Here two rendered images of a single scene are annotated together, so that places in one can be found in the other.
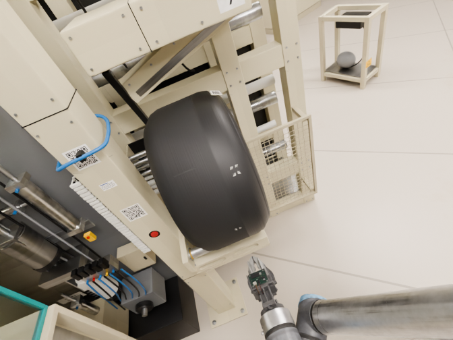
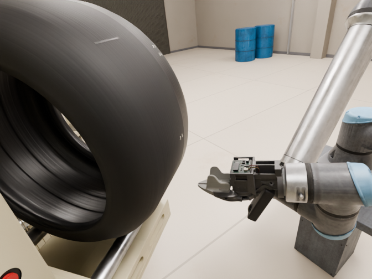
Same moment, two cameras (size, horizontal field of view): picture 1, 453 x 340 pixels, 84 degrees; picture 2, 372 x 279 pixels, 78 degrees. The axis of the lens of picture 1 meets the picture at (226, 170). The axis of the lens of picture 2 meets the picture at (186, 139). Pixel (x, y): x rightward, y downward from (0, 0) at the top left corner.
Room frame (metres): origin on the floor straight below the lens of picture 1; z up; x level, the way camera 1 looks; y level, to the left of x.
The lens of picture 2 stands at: (0.30, 0.50, 1.44)
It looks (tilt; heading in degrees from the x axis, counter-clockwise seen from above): 29 degrees down; 290
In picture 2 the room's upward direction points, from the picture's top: 7 degrees counter-clockwise
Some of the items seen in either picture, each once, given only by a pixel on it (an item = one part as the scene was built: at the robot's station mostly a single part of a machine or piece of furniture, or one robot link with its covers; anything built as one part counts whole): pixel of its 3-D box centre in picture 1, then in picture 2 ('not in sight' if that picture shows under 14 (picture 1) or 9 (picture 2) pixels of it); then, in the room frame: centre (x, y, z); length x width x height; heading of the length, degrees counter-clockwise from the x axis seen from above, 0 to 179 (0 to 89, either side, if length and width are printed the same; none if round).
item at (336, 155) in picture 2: not in sight; (352, 152); (-0.13, -0.63, 0.75); 0.19 x 0.19 x 0.10
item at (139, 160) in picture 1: (156, 164); not in sight; (1.16, 0.35, 1.05); 0.20 x 0.15 x 0.30; 90
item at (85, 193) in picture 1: (118, 218); not in sight; (0.74, 0.47, 1.19); 0.05 x 0.04 x 0.48; 0
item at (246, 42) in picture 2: not in sight; (254, 42); (0.60, -6.97, 0.44); 1.20 x 0.73 x 0.87; 53
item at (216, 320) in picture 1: (224, 301); not in sight; (0.76, 0.38, 0.01); 0.27 x 0.27 x 0.02; 0
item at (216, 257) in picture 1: (228, 247); (134, 244); (0.64, 0.13, 0.83); 0.36 x 0.09 x 0.06; 90
